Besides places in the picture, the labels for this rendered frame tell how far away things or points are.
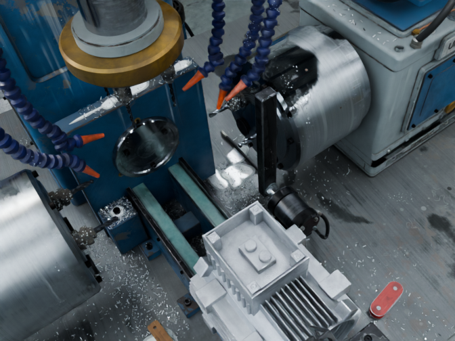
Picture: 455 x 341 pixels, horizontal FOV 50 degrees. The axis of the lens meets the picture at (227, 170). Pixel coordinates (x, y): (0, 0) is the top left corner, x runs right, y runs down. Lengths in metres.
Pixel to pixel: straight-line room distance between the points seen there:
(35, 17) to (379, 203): 0.81
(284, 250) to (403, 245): 0.45
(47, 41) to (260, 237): 0.51
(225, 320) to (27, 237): 0.32
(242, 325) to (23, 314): 0.33
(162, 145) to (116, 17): 0.40
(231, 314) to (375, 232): 0.49
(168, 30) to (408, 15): 0.50
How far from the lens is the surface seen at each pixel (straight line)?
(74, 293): 0.83
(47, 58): 0.96
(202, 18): 3.07
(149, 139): 0.99
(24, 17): 0.91
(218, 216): 1.00
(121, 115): 0.93
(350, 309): 0.73
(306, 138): 0.91
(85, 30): 0.73
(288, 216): 0.85
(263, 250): 0.71
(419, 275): 1.10
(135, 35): 0.69
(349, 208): 1.16
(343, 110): 0.95
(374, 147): 1.14
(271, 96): 0.73
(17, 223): 0.79
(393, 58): 0.96
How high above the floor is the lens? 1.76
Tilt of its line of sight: 52 degrees down
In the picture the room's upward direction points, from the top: 7 degrees counter-clockwise
